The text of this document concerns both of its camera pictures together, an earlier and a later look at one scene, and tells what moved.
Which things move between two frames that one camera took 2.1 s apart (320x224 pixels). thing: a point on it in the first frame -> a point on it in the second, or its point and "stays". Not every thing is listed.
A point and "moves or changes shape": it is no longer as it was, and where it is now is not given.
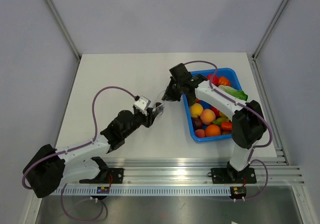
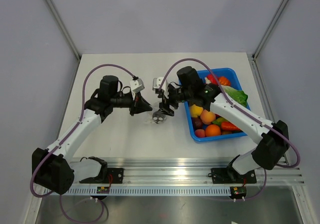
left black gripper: [148, 119] -> [140, 104]
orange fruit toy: [212, 130] stays
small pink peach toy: [200, 133] stays
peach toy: [207, 116] stays
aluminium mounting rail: [193, 172] stays
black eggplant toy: [157, 104] -> [159, 117]
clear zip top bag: [159, 106] moves or changes shape
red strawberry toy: [215, 79] stays
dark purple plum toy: [197, 123] stays
